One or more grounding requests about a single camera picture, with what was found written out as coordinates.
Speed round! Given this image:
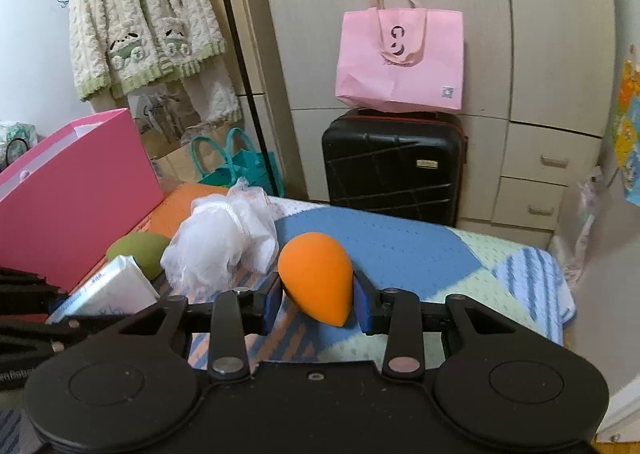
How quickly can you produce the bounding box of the cream fleece garment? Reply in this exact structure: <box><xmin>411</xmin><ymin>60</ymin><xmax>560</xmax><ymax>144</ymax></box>
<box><xmin>180</xmin><ymin>54</ymin><xmax>244</xmax><ymax>125</ymax></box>

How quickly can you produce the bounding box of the pink tote bag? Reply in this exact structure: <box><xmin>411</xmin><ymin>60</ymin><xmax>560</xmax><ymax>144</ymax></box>
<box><xmin>334</xmin><ymin>0</ymin><xmax>466</xmax><ymax>115</ymax></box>

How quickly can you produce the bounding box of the green floral bag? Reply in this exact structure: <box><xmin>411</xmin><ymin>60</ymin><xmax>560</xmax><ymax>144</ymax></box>
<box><xmin>0</xmin><ymin>121</ymin><xmax>38</xmax><ymax>172</ymax></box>

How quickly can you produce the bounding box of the beige wardrobe drawer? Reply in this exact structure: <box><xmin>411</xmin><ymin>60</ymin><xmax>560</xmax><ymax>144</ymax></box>
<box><xmin>501</xmin><ymin>123</ymin><xmax>602</xmax><ymax>186</ymax></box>
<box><xmin>491</xmin><ymin>175</ymin><xmax>569</xmax><ymax>236</ymax></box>

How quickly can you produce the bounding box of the green makeup sponge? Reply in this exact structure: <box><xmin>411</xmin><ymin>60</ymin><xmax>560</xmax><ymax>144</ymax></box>
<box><xmin>105</xmin><ymin>233</ymin><xmax>173</xmax><ymax>282</ymax></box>

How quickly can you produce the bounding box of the white mesh bath pouf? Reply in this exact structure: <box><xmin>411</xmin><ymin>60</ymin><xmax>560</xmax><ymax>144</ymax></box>
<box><xmin>160</xmin><ymin>179</ymin><xmax>280</xmax><ymax>290</ymax></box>

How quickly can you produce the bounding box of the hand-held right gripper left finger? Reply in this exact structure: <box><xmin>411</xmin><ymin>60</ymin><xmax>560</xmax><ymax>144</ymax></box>
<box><xmin>119</xmin><ymin>273</ymin><xmax>284</xmax><ymax>381</ymax></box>

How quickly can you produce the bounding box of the pink cardboard box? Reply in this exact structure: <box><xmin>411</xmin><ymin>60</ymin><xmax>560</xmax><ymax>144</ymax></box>
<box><xmin>0</xmin><ymin>108</ymin><xmax>166</xmax><ymax>292</ymax></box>

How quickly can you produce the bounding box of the teal bag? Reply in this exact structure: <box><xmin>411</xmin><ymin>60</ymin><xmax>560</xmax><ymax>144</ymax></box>
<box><xmin>191</xmin><ymin>127</ymin><xmax>281</xmax><ymax>197</ymax></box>

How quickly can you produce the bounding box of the orange makeup sponge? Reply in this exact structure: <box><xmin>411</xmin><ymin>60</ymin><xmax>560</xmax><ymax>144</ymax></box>
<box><xmin>277</xmin><ymin>231</ymin><xmax>355</xmax><ymax>327</ymax></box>

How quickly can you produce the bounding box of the white blue tissue packet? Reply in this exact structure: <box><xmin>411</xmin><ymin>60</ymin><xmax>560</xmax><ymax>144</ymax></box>
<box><xmin>47</xmin><ymin>254</ymin><xmax>162</xmax><ymax>325</ymax></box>

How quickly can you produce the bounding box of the patchwork blanket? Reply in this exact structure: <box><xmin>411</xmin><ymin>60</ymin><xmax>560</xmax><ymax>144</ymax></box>
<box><xmin>0</xmin><ymin>183</ymin><xmax>577</xmax><ymax>454</ymax></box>

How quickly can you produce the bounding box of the black pole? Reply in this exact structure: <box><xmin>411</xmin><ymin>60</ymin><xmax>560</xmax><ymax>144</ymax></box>
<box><xmin>210</xmin><ymin>0</ymin><xmax>288</xmax><ymax>197</ymax></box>

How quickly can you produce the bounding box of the white plastic bag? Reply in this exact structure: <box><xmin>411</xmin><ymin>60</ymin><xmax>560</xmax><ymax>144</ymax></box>
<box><xmin>127</xmin><ymin>89</ymin><xmax>201</xmax><ymax>145</ymax></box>

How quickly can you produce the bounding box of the black suitcase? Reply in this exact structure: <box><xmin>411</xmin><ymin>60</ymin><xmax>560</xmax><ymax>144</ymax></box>
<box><xmin>321</xmin><ymin>107</ymin><xmax>468</xmax><ymax>227</ymax></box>

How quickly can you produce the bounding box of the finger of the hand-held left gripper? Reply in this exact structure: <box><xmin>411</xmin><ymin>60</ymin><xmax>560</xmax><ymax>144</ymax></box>
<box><xmin>0</xmin><ymin>315</ymin><xmax>129</xmax><ymax>376</ymax></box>
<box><xmin>0</xmin><ymin>267</ymin><xmax>69</xmax><ymax>316</ymax></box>

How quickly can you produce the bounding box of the pale hanging cloth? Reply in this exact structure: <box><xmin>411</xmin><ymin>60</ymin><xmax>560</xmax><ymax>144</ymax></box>
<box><xmin>562</xmin><ymin>167</ymin><xmax>603</xmax><ymax>285</ymax></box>

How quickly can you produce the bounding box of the brown paper bag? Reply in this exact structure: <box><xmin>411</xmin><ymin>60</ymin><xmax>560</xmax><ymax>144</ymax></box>
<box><xmin>150</xmin><ymin>121</ymin><xmax>236</xmax><ymax>185</ymax></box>

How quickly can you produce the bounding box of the beige wardrobe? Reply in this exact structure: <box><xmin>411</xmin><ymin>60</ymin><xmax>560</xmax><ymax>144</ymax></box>
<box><xmin>235</xmin><ymin>0</ymin><xmax>617</xmax><ymax>250</ymax></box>

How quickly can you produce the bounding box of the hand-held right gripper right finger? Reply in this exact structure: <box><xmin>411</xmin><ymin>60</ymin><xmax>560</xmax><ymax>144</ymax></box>
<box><xmin>352</xmin><ymin>270</ymin><xmax>523</xmax><ymax>379</ymax></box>

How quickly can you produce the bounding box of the cream green knit cardigan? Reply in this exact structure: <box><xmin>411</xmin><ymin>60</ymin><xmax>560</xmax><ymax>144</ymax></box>
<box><xmin>67</xmin><ymin>0</ymin><xmax>228</xmax><ymax>102</ymax></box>

